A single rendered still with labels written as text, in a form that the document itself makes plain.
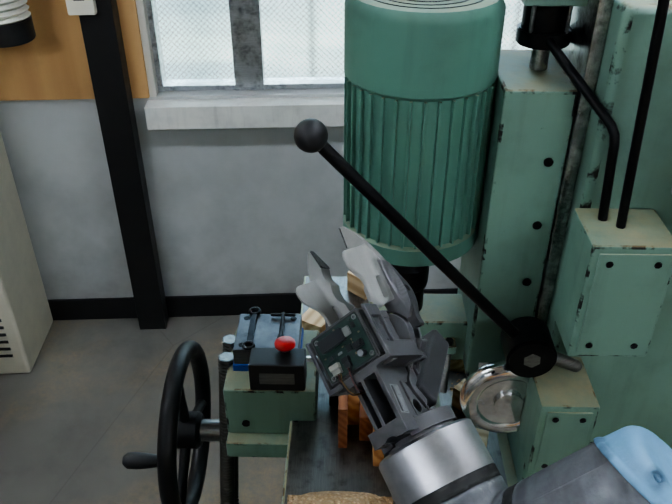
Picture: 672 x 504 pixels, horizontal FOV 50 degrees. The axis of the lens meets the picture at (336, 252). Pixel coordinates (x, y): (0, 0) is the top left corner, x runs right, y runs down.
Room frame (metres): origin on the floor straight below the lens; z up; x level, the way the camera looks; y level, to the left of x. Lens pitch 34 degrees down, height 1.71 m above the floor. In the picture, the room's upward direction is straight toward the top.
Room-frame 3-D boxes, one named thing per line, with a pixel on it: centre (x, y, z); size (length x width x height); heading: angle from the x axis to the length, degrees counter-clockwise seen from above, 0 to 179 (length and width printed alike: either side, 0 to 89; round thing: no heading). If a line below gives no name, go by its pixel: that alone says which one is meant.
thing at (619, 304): (0.66, -0.31, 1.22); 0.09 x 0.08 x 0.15; 89
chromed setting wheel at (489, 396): (0.69, -0.22, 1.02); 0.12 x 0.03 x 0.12; 89
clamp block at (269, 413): (0.83, 0.10, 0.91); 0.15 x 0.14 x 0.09; 179
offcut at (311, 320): (0.96, 0.03, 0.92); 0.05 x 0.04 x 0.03; 60
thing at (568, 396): (0.65, -0.28, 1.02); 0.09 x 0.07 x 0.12; 179
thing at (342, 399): (0.80, -0.01, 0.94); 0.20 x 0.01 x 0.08; 179
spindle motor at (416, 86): (0.81, -0.10, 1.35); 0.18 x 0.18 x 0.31
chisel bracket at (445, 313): (0.81, -0.12, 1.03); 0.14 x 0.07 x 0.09; 89
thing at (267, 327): (0.82, 0.10, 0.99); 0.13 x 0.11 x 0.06; 179
